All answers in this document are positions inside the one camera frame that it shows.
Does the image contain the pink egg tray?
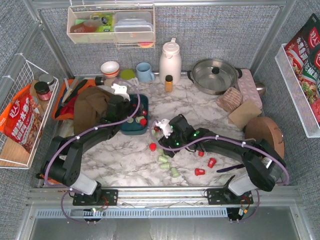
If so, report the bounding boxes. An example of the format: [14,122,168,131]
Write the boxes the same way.
[235,69,263,109]

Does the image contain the white handled knife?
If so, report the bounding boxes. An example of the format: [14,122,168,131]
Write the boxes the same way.
[61,76,79,104]

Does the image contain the red capsule right middle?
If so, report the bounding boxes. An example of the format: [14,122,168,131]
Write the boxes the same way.
[207,157,217,169]

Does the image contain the silver ladle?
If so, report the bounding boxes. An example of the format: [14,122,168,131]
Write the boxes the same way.
[255,81,267,97]

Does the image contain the green packaged bottle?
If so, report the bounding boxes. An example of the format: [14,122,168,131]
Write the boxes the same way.
[90,13,114,33]

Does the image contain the cream wall shelf basket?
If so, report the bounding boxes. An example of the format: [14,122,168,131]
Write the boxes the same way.
[66,3,156,49]

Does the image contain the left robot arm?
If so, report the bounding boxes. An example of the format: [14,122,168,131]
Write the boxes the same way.
[41,95,134,196]

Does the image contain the red capsule in basket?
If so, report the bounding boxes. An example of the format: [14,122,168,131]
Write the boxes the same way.
[139,118,148,126]

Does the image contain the purple spoon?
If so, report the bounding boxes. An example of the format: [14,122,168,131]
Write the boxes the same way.
[216,164,245,173]

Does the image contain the red capsule right lower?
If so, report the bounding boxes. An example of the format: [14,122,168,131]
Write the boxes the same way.
[194,168,206,176]

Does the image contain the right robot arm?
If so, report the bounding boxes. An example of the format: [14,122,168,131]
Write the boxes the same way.
[153,114,289,197]

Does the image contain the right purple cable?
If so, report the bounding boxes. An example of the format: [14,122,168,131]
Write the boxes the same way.
[149,124,291,223]

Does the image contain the orange tray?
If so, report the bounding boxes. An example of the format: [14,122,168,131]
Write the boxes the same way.
[51,79,84,121]

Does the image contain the silver lidded jar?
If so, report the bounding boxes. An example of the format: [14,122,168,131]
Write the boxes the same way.
[38,73,55,92]

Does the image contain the teal storage basket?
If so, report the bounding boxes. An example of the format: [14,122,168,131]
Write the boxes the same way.
[120,94,149,136]

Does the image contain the red snack bag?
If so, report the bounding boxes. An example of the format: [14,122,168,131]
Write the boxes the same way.
[0,84,43,154]

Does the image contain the orange spice bottle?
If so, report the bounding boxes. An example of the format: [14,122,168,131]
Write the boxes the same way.
[164,75,173,92]

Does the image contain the white thermos jug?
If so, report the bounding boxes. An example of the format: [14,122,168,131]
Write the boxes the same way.
[159,37,182,85]

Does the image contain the red cloth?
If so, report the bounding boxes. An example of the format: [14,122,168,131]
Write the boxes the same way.
[58,103,75,120]

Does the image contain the green lid cup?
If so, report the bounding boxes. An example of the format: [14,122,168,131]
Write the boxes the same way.
[120,69,139,86]

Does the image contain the white wire basket left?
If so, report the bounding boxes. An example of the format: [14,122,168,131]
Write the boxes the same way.
[0,53,59,169]

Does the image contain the blue mug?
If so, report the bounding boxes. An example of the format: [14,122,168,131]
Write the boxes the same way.
[136,62,155,83]

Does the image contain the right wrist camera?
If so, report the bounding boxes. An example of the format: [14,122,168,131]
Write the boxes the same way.
[155,119,173,139]

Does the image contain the purple cable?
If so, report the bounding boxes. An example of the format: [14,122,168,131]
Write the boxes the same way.
[149,124,291,223]
[43,79,142,225]

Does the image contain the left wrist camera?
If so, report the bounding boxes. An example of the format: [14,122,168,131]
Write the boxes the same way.
[111,83,130,101]

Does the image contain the red capsule far right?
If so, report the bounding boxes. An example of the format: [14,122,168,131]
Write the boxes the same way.
[198,151,205,157]

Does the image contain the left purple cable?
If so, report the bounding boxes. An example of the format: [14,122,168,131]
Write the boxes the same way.
[43,79,142,225]

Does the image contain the red capsule left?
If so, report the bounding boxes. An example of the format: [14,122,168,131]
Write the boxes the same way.
[149,143,157,152]

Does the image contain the pepper grinder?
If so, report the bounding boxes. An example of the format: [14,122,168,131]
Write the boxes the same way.
[94,76,116,87]

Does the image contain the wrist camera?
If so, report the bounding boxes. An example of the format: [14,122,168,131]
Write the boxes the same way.
[155,119,173,139]
[111,83,130,101]

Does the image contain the round wooden board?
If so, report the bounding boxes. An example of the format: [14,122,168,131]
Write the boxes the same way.
[244,116,285,159]

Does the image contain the steel pot with lid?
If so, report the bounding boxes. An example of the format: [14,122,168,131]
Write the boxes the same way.
[187,58,243,96]

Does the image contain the green capsule lower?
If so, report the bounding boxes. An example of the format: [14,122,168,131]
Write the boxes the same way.
[160,162,170,170]

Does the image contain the green capsule bottom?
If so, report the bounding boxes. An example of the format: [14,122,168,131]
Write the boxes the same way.
[170,167,180,178]

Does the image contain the clear plastic containers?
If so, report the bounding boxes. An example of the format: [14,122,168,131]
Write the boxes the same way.
[113,11,154,43]

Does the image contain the brown paper square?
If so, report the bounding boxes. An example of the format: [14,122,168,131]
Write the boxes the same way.
[228,99,262,130]

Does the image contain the brown cloth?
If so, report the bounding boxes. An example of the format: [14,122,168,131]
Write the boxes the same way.
[73,86,113,135]

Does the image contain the white orange bowl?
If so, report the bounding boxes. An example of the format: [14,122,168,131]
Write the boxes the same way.
[100,61,120,78]

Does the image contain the striped pink cloth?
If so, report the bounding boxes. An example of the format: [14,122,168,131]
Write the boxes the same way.
[216,87,243,113]

